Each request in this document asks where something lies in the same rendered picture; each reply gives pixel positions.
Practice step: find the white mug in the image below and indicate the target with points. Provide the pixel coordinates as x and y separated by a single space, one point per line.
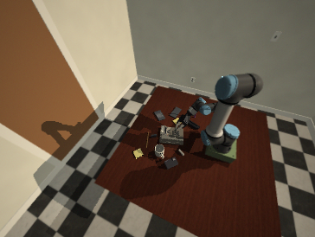
159 150

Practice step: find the grey telephone handset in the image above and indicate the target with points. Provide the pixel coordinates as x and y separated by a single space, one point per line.
168 137

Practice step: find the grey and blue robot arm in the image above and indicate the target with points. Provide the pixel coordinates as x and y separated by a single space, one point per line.
229 90

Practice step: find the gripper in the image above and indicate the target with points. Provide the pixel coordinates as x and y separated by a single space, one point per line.
181 120

